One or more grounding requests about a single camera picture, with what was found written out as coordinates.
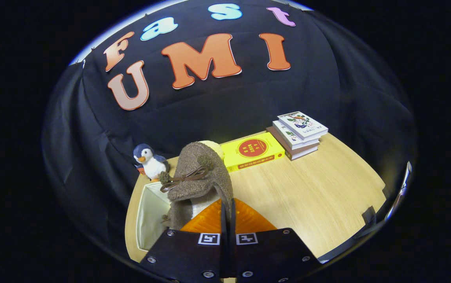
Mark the brown book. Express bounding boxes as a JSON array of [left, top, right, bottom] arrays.
[[266, 126, 320, 161]]

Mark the white book with bird print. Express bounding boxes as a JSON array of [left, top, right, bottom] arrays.
[[277, 111, 329, 141]]

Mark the yellow book with red circle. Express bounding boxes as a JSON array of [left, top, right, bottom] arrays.
[[221, 132, 285, 173]]

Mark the penguin plush toy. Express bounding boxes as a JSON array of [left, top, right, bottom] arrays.
[[133, 143, 170, 182]]

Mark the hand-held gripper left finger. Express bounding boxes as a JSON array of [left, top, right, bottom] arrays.
[[139, 198, 228, 283]]

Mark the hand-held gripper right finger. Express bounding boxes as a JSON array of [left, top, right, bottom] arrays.
[[231, 198, 322, 283]]

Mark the cream fabric storage box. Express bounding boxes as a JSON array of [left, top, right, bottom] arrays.
[[136, 182, 194, 252]]

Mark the white book with plant print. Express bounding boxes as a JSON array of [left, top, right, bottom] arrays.
[[272, 120, 321, 150]]

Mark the yellow round plush cushion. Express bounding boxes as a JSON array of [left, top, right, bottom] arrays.
[[199, 140, 225, 160]]

